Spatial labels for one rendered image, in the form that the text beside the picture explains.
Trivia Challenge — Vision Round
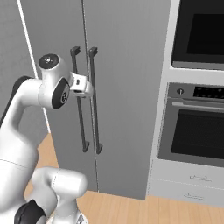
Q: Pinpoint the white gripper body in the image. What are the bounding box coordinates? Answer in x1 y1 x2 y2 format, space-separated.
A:
72 82 95 99

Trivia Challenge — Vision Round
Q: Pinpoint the grey fridge door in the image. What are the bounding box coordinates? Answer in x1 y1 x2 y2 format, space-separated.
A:
19 0 99 193
82 0 172 201

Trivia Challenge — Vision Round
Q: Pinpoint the white oven housing cabinet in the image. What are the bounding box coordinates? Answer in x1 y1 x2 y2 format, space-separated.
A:
144 0 224 208

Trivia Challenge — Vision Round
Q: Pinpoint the steel built-in oven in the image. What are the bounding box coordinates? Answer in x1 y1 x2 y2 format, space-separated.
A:
157 81 224 169

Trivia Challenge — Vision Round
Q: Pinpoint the white drawer front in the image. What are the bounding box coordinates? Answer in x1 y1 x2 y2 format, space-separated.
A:
150 158 224 191
147 178 224 208

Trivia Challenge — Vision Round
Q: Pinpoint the black built-in microwave oven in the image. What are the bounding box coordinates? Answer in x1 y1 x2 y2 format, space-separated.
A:
171 0 224 71

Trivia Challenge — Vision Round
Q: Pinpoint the dark grey fridge door handle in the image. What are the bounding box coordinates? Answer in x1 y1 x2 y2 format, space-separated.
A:
69 45 91 153
87 46 104 155

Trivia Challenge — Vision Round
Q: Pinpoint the steel oven door handle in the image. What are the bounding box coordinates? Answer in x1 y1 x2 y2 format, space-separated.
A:
171 100 224 111

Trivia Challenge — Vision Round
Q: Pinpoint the thin drawer handle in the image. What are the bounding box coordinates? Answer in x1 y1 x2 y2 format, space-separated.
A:
189 173 213 182
183 192 206 201

